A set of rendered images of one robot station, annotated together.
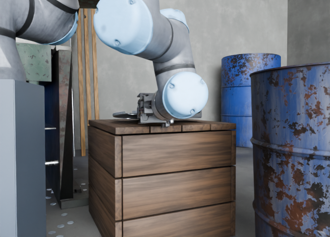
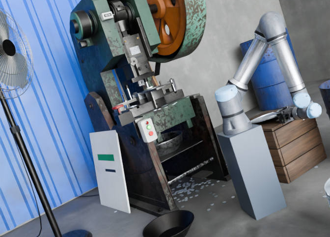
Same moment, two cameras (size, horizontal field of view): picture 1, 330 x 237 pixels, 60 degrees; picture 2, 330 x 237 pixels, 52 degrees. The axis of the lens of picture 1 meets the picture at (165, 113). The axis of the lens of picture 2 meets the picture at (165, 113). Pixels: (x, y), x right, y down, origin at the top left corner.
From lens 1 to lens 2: 145 cm
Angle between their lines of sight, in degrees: 5
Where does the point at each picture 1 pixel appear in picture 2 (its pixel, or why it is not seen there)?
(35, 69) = (187, 112)
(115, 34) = (303, 105)
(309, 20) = not seen: outside the picture
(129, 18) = (307, 100)
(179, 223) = (305, 159)
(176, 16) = not seen: hidden behind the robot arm
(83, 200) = not seen: hidden behind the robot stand
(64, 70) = (203, 107)
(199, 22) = (209, 18)
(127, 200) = (284, 157)
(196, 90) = (317, 108)
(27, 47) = (180, 103)
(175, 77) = (310, 106)
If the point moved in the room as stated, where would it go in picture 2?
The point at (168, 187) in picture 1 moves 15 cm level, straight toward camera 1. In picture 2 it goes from (296, 145) to (308, 151)
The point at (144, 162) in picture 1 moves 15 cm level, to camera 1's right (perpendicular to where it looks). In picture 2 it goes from (285, 138) to (308, 130)
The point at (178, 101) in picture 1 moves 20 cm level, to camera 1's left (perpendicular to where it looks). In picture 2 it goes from (315, 113) to (277, 127)
